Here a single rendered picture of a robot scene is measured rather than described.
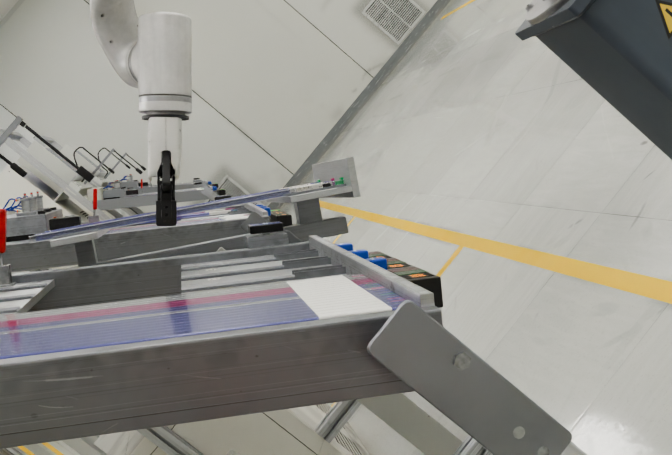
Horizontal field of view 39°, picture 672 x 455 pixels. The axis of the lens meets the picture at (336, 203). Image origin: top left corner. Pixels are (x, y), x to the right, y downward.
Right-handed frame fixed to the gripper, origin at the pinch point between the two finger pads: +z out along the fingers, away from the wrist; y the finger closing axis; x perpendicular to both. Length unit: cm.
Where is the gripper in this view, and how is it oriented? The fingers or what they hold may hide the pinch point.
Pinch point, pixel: (166, 212)
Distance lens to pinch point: 152.4
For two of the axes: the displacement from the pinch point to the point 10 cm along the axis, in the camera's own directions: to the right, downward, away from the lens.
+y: 1.9, 0.1, -9.8
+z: 0.1, 10.0, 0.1
